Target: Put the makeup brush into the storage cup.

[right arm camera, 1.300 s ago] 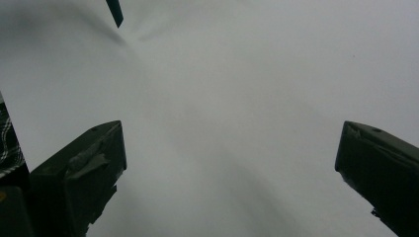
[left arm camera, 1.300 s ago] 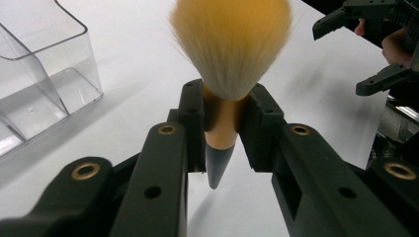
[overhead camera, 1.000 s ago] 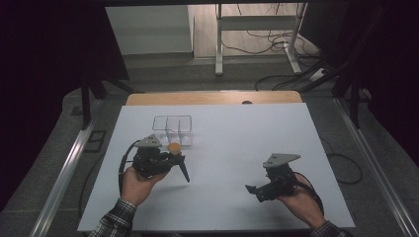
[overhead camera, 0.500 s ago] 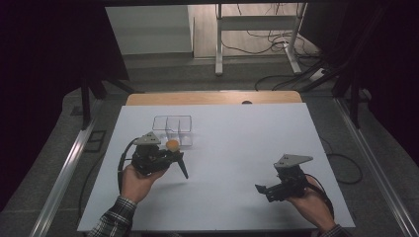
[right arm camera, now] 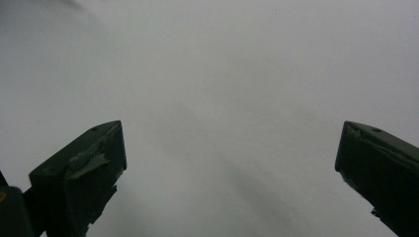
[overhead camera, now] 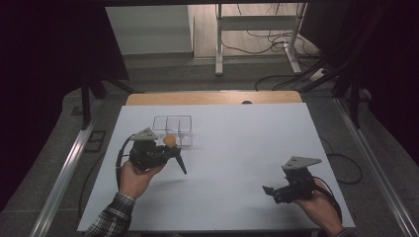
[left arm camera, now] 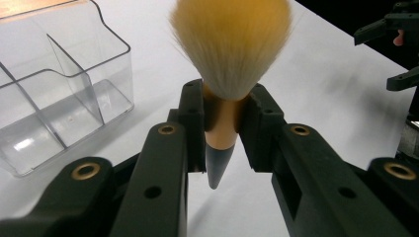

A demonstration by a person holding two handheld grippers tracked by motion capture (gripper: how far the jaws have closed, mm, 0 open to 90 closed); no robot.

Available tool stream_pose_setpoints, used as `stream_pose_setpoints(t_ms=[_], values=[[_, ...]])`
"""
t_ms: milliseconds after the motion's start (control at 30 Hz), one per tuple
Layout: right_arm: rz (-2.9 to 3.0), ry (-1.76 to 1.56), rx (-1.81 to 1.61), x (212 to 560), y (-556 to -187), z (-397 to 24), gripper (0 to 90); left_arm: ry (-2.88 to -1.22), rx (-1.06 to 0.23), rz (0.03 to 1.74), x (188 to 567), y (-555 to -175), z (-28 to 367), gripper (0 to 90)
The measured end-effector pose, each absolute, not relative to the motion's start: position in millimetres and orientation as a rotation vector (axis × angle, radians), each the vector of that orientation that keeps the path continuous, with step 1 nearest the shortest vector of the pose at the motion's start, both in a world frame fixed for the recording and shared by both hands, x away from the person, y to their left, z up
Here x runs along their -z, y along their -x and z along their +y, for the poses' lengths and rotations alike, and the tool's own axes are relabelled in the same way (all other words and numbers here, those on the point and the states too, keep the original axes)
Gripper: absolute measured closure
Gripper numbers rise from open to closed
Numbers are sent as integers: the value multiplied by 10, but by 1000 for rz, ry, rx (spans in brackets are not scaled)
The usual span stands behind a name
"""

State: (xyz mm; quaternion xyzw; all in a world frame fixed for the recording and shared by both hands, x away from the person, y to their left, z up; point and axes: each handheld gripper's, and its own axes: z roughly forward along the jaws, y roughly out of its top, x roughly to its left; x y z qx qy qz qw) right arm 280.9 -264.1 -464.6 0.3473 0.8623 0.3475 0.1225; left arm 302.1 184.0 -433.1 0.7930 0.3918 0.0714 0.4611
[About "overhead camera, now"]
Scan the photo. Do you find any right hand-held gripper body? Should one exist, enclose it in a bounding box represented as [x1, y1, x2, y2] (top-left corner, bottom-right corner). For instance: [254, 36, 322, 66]
[279, 155, 323, 202]

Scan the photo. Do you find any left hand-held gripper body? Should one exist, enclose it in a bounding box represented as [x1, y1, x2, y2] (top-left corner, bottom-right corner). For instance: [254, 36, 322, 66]
[127, 126, 171, 173]

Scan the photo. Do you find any clear acrylic organizer box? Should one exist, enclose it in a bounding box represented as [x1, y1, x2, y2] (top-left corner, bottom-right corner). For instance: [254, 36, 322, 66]
[151, 115, 195, 148]

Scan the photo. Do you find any person's left hand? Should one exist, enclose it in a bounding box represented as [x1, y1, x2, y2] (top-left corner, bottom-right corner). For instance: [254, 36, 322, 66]
[118, 159, 168, 201]

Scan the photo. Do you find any person's right hand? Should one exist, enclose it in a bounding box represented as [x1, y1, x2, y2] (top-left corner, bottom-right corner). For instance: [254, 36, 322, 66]
[292, 179, 344, 233]

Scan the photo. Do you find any white board sheet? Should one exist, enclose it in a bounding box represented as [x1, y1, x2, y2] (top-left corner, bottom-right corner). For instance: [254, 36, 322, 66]
[77, 102, 356, 233]

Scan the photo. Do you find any black floor plate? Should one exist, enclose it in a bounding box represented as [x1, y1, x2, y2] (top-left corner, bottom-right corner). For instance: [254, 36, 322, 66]
[84, 129, 108, 154]

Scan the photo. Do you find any black metal stand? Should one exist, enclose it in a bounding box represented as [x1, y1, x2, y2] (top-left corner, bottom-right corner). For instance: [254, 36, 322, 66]
[297, 58, 374, 129]
[78, 73, 139, 131]

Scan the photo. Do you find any white power strip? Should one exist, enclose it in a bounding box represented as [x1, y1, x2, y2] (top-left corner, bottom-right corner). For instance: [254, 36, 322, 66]
[309, 67, 328, 83]

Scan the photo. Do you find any white cabinet panel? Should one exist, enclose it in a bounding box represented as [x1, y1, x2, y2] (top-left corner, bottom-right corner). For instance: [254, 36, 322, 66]
[105, 4, 196, 56]

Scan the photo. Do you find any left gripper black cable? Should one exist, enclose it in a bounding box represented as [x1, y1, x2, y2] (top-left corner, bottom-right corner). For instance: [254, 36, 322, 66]
[115, 133, 136, 192]

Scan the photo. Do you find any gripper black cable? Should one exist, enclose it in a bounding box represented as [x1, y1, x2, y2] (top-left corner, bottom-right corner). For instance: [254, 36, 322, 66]
[312, 176, 344, 225]
[115, 133, 136, 192]

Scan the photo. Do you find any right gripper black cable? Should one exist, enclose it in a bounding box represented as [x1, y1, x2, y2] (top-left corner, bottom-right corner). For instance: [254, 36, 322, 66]
[312, 176, 344, 225]

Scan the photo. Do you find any black floor cable loop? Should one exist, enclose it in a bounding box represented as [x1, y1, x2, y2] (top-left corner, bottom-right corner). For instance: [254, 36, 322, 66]
[320, 135, 365, 186]

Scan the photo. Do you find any aluminium floor rail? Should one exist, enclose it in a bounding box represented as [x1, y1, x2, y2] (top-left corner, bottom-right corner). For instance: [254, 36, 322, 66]
[29, 98, 106, 237]
[333, 97, 419, 237]

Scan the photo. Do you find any white desk frame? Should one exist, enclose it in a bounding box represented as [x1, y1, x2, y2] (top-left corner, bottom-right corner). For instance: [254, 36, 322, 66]
[214, 3, 309, 77]

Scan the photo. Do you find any tangle of black floor cables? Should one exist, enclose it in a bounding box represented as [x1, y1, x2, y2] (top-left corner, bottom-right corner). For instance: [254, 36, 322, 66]
[215, 3, 330, 92]

